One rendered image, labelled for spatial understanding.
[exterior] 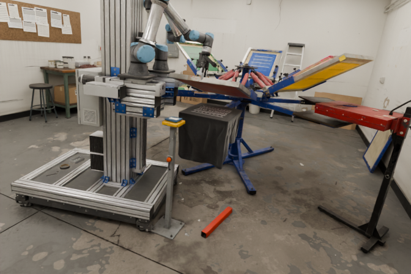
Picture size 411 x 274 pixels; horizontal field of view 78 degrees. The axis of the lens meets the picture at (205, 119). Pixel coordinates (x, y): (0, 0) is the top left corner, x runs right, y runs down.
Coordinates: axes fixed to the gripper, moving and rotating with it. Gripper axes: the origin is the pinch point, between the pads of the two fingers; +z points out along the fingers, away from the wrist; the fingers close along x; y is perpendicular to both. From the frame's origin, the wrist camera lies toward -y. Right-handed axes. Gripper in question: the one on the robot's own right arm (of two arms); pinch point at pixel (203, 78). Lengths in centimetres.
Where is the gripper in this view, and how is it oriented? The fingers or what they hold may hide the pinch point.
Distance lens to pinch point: 199.8
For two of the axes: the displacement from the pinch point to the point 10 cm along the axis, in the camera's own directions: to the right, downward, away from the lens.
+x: -3.4, -0.4, -9.4
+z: -1.9, 9.8, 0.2
